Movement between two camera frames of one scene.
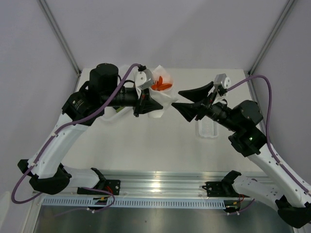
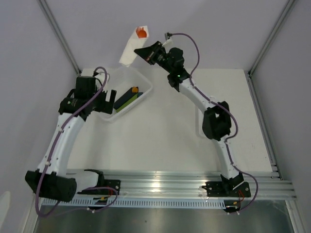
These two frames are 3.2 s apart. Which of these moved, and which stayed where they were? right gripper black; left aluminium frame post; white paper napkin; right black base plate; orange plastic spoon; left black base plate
Moved: orange plastic spoon; white paper napkin; right gripper black
Stayed: left black base plate; left aluminium frame post; right black base plate
